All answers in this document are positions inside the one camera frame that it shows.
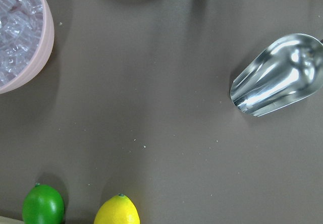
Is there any metal ice scoop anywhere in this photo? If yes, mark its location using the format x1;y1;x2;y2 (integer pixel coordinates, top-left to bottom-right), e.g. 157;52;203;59
230;33;322;117

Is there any pink bowl of ice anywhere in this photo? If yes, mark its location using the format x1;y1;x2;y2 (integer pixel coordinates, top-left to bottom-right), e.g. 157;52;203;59
1;0;55;93

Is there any yellow lemon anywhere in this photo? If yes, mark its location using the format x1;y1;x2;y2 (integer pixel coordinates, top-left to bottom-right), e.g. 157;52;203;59
94;194;140;224

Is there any green lime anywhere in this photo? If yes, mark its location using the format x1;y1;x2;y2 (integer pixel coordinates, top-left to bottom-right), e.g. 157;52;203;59
22;183;65;223

